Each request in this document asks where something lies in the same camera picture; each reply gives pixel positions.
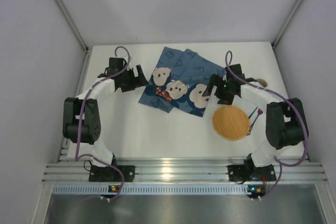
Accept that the round woven orange plate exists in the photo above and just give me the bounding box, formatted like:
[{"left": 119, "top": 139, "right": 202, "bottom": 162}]
[{"left": 212, "top": 106, "right": 250, "bottom": 141}]

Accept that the blue cartoon placemat cloth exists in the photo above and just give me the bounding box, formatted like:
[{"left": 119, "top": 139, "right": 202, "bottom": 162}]
[{"left": 139, "top": 47, "right": 226, "bottom": 117}]

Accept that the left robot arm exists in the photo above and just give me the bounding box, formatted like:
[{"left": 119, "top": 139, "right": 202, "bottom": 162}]
[{"left": 62, "top": 65, "right": 149, "bottom": 167}]

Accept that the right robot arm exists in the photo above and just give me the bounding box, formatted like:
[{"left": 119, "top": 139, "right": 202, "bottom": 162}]
[{"left": 203, "top": 73, "right": 309, "bottom": 172}]

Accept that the small grey cup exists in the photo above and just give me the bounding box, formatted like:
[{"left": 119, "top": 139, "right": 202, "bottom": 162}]
[{"left": 256, "top": 78, "right": 268, "bottom": 88}]

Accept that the blue spoon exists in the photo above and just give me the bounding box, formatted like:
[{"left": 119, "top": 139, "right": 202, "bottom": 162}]
[{"left": 248, "top": 107, "right": 258, "bottom": 119}]

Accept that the purple fork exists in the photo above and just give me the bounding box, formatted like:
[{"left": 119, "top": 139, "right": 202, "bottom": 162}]
[{"left": 246, "top": 109, "right": 263, "bottom": 135}]

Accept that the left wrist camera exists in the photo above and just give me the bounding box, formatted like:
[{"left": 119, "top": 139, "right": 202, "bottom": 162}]
[{"left": 107, "top": 57, "right": 127, "bottom": 75}]

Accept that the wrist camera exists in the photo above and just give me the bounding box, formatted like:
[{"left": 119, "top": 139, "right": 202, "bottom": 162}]
[
  {"left": 107, "top": 57, "right": 127, "bottom": 75},
  {"left": 227, "top": 64, "right": 245, "bottom": 80}
]

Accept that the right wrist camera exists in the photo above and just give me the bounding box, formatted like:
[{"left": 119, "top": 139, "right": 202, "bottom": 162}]
[{"left": 227, "top": 64, "right": 245, "bottom": 80}]

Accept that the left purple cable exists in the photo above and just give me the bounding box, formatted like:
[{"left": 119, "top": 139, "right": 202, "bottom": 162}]
[{"left": 75, "top": 46, "right": 132, "bottom": 201}]

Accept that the purple cable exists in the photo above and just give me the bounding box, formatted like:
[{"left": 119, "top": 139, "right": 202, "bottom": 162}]
[
  {"left": 225, "top": 50, "right": 309, "bottom": 200},
  {"left": 75, "top": 46, "right": 132, "bottom": 201}
]

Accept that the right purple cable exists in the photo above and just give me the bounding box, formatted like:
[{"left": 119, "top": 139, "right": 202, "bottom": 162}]
[{"left": 225, "top": 50, "right": 309, "bottom": 200}]

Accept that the left aluminium frame post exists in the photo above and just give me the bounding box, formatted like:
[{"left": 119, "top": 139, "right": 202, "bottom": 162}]
[{"left": 54, "top": 0, "right": 89, "bottom": 52}]

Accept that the aluminium frame post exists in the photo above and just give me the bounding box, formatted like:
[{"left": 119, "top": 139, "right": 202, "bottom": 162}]
[
  {"left": 271, "top": 0, "right": 322, "bottom": 49},
  {"left": 54, "top": 0, "right": 89, "bottom": 52}
]

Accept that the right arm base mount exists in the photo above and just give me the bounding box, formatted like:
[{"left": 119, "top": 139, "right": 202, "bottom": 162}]
[{"left": 227, "top": 165, "right": 277, "bottom": 184}]

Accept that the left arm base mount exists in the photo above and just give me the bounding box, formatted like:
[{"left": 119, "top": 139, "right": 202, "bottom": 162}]
[{"left": 83, "top": 161, "right": 135, "bottom": 182}]

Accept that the aluminium front rail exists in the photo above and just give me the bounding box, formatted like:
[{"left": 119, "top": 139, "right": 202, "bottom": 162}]
[{"left": 42, "top": 158, "right": 328, "bottom": 184}]

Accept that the right aluminium frame post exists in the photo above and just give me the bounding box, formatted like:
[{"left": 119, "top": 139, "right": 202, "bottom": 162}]
[{"left": 271, "top": 0, "right": 322, "bottom": 49}]

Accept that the slotted cable duct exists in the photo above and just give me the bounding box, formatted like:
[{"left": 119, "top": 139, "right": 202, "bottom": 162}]
[{"left": 52, "top": 184, "right": 265, "bottom": 196}]

